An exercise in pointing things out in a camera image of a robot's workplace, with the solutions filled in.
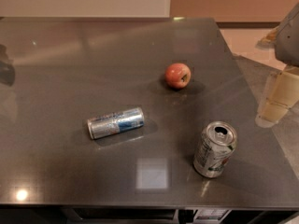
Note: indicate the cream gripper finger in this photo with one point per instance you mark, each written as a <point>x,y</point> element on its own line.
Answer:
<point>281,93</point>

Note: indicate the silver blue redbull can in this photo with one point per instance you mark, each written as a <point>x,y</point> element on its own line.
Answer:
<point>116,122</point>

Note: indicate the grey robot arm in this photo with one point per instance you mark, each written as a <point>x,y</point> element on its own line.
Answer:
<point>286,41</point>

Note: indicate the silver green soda can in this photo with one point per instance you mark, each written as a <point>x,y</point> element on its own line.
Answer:
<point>216,146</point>

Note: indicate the red apple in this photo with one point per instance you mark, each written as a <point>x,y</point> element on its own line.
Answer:
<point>177,75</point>

